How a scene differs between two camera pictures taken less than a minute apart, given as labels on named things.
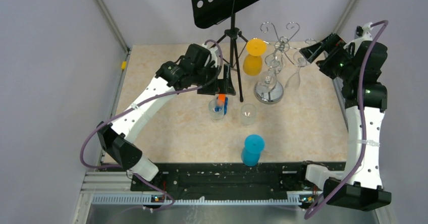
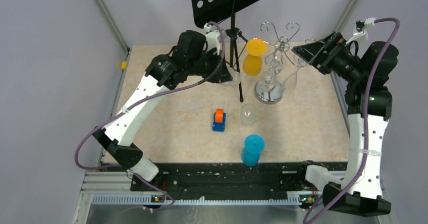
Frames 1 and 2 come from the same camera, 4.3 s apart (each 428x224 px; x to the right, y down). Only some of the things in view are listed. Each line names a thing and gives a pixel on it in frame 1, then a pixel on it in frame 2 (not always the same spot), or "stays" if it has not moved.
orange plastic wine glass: [253, 62] stays
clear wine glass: [268, 91] → [274, 61]
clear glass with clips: [216, 109] → [236, 77]
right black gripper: [330, 43] stays
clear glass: [248, 113] stays
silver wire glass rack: [270, 92] stays
